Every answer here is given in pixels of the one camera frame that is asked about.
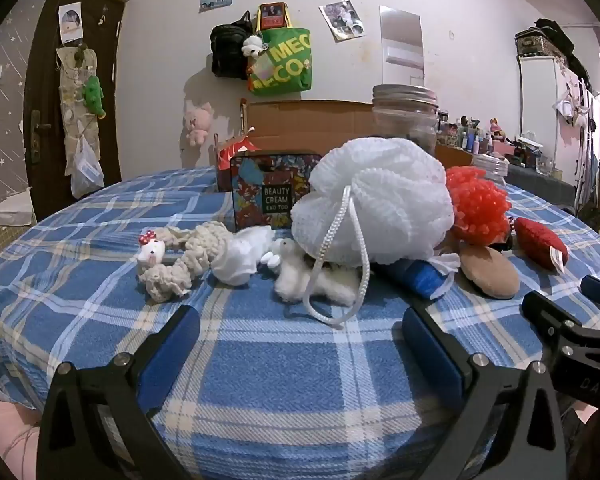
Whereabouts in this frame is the clear plastic bag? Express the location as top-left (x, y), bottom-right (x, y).
top-left (70, 132), bottom-right (105, 200)

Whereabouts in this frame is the black bag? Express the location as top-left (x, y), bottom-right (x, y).
top-left (210, 10), bottom-right (256, 80)

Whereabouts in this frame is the grey covered table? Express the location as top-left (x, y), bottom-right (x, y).
top-left (505, 160), bottom-right (581, 211)

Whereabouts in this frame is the green tote bag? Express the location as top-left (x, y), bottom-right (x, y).
top-left (247, 2), bottom-right (313, 97)

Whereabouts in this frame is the red soft cushion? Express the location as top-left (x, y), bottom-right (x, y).
top-left (514, 216), bottom-right (568, 272)

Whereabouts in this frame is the small clear glass jar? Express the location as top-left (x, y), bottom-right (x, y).
top-left (472, 154), bottom-right (510, 191)

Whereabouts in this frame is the pink plush toy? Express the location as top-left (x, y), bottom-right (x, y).
top-left (182, 102), bottom-right (215, 148)

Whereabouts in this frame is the white mesh bath loofah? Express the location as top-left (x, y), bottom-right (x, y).
top-left (290, 136), bottom-right (455, 330)

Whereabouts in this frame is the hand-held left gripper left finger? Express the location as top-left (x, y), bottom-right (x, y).
top-left (36, 304), bottom-right (202, 480)

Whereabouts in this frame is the tan round powder puff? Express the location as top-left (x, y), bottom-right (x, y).
top-left (459, 245), bottom-right (522, 300)

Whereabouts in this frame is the blue plaid blanket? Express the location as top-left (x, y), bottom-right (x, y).
top-left (0, 162), bottom-right (600, 480)

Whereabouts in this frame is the dark wooden door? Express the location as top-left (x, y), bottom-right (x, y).
top-left (24, 0), bottom-right (133, 221)

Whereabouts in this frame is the floral tin box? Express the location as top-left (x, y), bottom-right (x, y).
top-left (229, 152), bottom-right (325, 231)

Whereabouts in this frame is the photo print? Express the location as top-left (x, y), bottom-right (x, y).
top-left (319, 0), bottom-right (367, 43)

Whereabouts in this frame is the white paper sheet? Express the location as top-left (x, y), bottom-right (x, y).
top-left (59, 2), bottom-right (83, 45)

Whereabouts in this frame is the wall mirror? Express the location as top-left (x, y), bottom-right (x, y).
top-left (378, 5), bottom-right (425, 88)

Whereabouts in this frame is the hanging fabric organizer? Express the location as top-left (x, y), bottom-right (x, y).
top-left (55, 42), bottom-right (101, 151)

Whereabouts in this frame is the hanging white garment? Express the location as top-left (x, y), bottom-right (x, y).
top-left (552, 85), bottom-right (588, 128)

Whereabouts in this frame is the green plush toy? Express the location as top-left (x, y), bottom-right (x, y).
top-left (82, 76), bottom-right (106, 120)

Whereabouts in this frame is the white wardrobe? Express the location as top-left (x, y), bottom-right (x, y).
top-left (517, 55), bottom-right (588, 196)

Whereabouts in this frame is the white soft cloth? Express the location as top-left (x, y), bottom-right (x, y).
top-left (211, 225), bottom-right (276, 287)

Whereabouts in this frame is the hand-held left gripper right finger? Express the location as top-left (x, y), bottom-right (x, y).
top-left (401, 305), bottom-right (568, 480)

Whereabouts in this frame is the red rectangular packet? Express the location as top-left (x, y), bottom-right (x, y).
top-left (259, 2), bottom-right (285, 30)

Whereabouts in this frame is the white fluffy plush toy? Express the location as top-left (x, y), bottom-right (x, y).
top-left (272, 237), bottom-right (358, 307)

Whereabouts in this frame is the row of cosmetic bottles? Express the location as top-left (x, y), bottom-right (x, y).
top-left (436, 110), bottom-right (561, 176)

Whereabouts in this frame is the cardboard box with red lining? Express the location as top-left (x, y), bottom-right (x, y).
top-left (212, 99), bottom-right (476, 196)

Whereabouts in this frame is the door handle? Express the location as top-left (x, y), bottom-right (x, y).
top-left (22, 110), bottom-right (53, 153)

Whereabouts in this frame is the black suitcase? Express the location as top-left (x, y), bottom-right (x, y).
top-left (515, 19), bottom-right (588, 66)

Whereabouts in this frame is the orange mesh bath loofah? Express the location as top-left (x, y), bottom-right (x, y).
top-left (445, 166), bottom-right (513, 248)

